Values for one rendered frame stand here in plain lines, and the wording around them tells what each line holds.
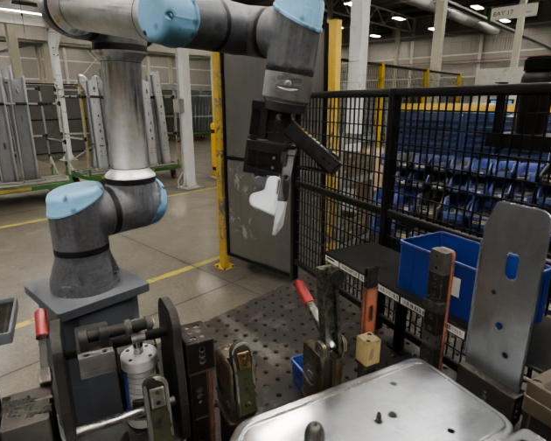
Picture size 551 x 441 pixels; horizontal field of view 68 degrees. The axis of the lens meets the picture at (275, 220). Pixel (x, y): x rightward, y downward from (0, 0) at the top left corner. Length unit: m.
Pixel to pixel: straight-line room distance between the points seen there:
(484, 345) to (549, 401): 0.14
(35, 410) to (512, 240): 0.80
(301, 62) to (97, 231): 0.58
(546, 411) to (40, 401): 0.79
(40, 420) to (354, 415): 0.48
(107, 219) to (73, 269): 0.13
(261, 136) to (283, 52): 0.13
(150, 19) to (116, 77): 0.39
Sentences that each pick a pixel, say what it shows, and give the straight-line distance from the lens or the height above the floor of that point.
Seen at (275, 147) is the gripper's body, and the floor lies 1.44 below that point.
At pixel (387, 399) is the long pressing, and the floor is 1.00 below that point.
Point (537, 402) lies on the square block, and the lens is 0.86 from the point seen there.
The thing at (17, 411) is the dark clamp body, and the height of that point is 1.08.
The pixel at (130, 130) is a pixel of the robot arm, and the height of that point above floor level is 1.44.
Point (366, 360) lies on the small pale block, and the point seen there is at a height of 1.03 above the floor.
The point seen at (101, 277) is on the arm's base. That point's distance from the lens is 0.99.
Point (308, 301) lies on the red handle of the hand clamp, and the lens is 0.85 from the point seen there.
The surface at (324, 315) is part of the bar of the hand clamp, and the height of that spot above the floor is 1.13.
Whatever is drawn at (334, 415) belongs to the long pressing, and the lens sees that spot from 0.77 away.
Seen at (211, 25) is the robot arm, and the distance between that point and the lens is 0.64.
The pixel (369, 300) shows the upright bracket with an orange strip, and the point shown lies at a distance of 0.85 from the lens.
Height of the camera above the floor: 1.51
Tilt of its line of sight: 16 degrees down
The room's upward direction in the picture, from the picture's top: straight up
